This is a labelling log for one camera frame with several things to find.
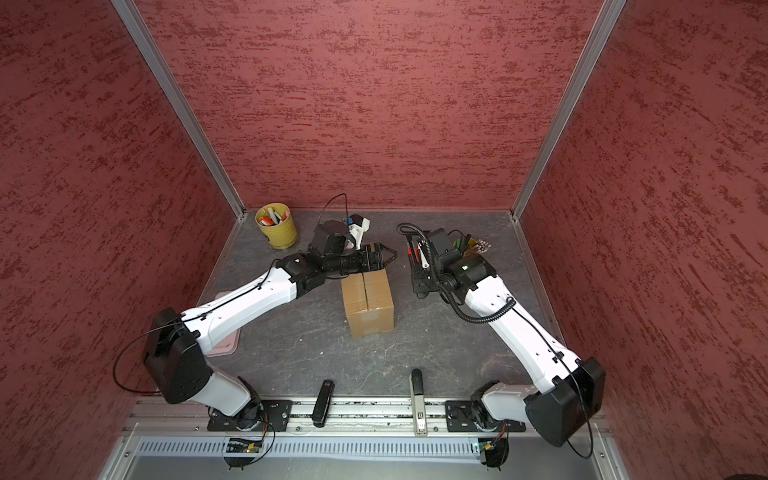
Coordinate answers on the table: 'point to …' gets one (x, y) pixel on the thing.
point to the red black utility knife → (415, 261)
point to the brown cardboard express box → (369, 303)
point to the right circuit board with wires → (496, 450)
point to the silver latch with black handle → (418, 403)
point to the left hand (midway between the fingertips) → (388, 262)
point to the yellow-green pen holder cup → (277, 223)
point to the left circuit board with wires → (239, 445)
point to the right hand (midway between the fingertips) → (417, 285)
